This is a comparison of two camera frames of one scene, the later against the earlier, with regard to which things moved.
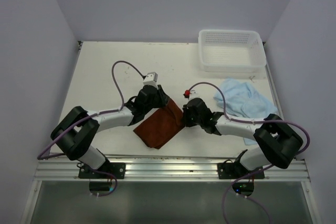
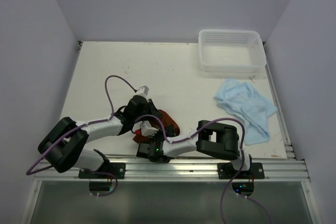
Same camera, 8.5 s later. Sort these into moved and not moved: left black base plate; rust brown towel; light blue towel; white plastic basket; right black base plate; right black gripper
Moved: rust brown towel; right black gripper
Not moved: white plastic basket; light blue towel; left black base plate; right black base plate
